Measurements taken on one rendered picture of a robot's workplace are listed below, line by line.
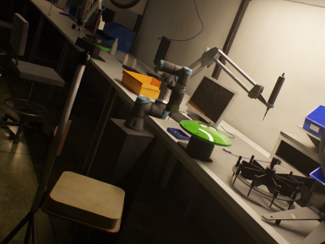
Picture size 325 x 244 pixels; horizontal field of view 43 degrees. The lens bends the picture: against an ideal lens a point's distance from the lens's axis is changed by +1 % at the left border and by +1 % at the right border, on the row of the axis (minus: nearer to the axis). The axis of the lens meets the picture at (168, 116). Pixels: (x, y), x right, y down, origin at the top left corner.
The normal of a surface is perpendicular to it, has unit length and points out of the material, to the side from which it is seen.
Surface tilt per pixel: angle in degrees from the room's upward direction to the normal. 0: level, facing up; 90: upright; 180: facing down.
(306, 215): 18
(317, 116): 87
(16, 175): 0
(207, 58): 90
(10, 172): 0
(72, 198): 0
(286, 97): 90
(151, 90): 94
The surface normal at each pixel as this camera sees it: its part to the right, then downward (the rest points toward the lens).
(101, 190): 0.35, -0.91
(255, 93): -0.56, 0.00
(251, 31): -0.84, -0.20
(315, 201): 0.39, 0.42
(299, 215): 0.08, -0.92
